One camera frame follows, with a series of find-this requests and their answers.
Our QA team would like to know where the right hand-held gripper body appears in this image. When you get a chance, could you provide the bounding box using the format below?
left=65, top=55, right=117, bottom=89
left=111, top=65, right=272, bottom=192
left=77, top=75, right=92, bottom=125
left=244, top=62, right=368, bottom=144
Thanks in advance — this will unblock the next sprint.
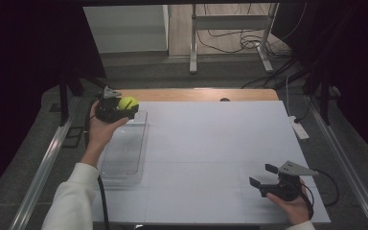
left=259, top=160, right=319, bottom=202

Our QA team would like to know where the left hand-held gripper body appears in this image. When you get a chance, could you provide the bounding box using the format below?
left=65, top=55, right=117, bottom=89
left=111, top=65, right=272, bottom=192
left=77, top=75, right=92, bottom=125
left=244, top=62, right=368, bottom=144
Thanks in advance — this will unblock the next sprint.
left=94, top=85, right=132, bottom=125

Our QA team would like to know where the yellow tennis ball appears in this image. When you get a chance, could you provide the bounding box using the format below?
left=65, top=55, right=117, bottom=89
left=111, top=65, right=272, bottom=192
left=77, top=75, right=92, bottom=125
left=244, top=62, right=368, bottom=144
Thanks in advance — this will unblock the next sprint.
left=117, top=96, right=140, bottom=111

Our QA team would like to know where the clear plastic container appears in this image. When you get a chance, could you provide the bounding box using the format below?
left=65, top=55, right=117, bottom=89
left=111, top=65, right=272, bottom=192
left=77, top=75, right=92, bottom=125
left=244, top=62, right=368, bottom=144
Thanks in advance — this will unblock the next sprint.
left=97, top=109, right=150, bottom=187

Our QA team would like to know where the person's left hand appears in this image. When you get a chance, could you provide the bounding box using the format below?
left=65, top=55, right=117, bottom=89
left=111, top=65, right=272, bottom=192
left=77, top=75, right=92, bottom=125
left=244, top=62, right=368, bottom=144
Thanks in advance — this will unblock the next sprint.
left=86, top=102, right=130, bottom=152

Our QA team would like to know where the person's right hand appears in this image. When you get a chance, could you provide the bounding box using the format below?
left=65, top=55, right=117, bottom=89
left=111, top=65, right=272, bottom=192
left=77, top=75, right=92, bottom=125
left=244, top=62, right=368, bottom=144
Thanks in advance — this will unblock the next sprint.
left=265, top=187, right=314, bottom=226

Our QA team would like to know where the black metal stand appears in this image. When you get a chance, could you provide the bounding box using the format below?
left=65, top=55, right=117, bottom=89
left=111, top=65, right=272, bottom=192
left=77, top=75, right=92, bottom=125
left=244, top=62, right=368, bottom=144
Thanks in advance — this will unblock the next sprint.
left=302, top=63, right=334, bottom=127
left=57, top=71, right=109, bottom=127

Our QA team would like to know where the white power strip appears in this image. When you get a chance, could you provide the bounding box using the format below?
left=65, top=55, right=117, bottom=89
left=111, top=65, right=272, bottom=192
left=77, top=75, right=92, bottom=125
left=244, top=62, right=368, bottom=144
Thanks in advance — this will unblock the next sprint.
left=288, top=115, right=311, bottom=141

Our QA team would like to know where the white table mat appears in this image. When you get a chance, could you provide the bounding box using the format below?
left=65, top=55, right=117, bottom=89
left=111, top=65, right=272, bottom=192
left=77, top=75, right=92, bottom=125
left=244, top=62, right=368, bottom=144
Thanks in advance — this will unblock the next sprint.
left=90, top=100, right=332, bottom=225

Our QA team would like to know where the white cabinet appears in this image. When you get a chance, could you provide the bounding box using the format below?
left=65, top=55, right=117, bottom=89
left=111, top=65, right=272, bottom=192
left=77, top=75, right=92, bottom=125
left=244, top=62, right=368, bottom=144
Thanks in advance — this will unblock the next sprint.
left=82, top=4, right=171, bottom=55

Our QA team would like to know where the black curtain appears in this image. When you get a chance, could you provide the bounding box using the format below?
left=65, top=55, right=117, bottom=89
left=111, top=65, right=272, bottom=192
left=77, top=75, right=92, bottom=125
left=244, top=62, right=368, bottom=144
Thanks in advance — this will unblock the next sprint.
left=272, top=0, right=368, bottom=161
left=0, top=0, right=107, bottom=205

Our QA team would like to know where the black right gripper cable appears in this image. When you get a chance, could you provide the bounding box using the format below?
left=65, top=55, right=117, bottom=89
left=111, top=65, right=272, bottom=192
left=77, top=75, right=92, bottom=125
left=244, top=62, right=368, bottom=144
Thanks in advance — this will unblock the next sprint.
left=300, top=168, right=340, bottom=220

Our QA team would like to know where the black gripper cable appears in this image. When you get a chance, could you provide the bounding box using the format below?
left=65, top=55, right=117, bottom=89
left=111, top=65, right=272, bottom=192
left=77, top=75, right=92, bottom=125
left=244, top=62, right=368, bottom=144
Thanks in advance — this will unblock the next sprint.
left=300, top=168, right=340, bottom=220
left=83, top=94, right=110, bottom=230

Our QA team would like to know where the silver metal rail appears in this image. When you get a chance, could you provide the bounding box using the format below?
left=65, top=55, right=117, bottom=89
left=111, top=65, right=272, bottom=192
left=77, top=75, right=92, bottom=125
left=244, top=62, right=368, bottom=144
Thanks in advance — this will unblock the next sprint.
left=9, top=114, right=75, bottom=230
left=307, top=95, right=368, bottom=230

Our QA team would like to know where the white power cable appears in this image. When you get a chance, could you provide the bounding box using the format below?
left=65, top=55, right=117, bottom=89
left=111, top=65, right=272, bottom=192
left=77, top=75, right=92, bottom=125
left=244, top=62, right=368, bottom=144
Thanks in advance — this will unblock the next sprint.
left=285, top=74, right=294, bottom=118

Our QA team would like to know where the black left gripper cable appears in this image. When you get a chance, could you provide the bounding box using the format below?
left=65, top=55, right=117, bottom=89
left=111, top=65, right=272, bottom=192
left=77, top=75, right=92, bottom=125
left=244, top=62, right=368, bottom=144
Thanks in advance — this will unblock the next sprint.
left=83, top=94, right=110, bottom=230

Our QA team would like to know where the tangle of black floor cables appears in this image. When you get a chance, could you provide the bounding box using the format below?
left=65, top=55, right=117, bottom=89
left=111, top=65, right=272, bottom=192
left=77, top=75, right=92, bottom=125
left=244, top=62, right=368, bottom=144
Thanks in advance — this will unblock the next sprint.
left=196, top=3, right=308, bottom=90

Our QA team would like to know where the white metal desk frame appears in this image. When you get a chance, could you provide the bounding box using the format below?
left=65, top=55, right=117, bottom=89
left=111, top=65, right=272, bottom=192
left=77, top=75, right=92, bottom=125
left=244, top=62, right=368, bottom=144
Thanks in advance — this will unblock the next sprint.
left=188, top=3, right=281, bottom=75

